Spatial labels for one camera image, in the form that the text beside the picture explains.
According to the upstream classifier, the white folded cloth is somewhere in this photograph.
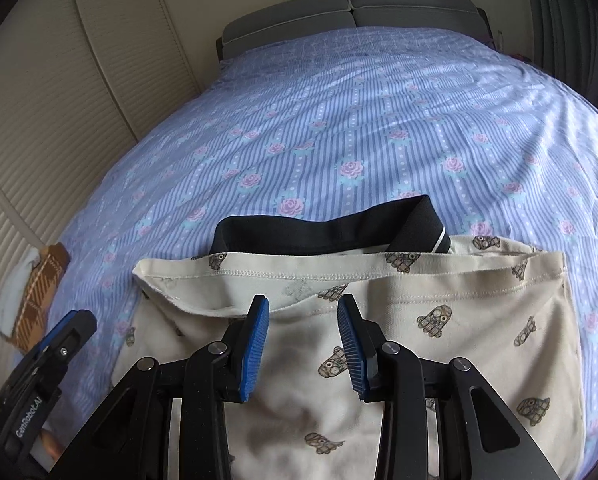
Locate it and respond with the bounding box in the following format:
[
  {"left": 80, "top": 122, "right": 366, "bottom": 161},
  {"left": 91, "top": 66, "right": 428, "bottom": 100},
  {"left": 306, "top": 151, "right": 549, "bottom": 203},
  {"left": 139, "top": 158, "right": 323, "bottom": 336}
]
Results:
[{"left": 0, "top": 249, "right": 41, "bottom": 335}]

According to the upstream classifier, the brown plaid folded garment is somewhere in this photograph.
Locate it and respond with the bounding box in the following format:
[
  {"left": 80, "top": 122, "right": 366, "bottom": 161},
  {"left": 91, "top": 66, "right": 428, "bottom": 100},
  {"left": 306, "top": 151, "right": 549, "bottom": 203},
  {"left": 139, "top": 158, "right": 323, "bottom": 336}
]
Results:
[{"left": 8, "top": 242, "right": 71, "bottom": 352}]

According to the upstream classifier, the blue floral striped bed sheet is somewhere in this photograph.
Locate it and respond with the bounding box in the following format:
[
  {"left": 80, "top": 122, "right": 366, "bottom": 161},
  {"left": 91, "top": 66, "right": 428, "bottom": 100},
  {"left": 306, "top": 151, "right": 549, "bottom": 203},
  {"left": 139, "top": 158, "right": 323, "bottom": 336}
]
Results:
[{"left": 43, "top": 25, "right": 598, "bottom": 466}]

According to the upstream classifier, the cream bear-print polo shirt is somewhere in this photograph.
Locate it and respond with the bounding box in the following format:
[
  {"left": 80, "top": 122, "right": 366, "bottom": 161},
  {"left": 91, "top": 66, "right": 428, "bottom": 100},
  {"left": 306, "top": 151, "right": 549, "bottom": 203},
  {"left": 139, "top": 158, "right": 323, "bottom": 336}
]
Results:
[{"left": 126, "top": 194, "right": 587, "bottom": 480}]

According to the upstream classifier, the cream louvred wardrobe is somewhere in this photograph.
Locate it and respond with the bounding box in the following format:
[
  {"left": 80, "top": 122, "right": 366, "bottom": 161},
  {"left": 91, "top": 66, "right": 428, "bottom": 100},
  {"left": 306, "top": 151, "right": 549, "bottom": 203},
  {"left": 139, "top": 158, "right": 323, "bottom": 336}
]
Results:
[{"left": 0, "top": 0, "right": 226, "bottom": 361}]

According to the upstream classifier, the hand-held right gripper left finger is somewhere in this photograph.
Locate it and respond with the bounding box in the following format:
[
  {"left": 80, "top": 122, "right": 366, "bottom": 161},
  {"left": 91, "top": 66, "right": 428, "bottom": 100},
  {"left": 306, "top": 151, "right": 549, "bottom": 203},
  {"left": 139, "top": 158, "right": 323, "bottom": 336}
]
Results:
[{"left": 49, "top": 296, "right": 271, "bottom": 480}]

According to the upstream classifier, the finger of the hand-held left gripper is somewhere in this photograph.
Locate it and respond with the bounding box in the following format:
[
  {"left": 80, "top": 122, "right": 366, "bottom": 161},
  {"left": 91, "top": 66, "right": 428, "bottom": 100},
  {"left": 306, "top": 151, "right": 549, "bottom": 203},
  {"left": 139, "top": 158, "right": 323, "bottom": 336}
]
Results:
[
  {"left": 28, "top": 311, "right": 98, "bottom": 397},
  {"left": 3, "top": 311, "right": 78, "bottom": 387}
]

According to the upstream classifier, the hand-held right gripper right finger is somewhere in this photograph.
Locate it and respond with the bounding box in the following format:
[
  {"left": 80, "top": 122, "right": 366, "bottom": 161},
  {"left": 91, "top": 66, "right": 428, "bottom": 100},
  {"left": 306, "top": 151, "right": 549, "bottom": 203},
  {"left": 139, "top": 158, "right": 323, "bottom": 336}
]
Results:
[{"left": 337, "top": 295, "right": 554, "bottom": 480}]

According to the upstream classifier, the grey-green curtain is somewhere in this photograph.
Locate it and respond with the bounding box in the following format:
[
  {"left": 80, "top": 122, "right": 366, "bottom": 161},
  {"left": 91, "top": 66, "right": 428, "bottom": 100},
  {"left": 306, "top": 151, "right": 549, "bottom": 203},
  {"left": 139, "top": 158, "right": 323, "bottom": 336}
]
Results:
[{"left": 520, "top": 0, "right": 598, "bottom": 123}]

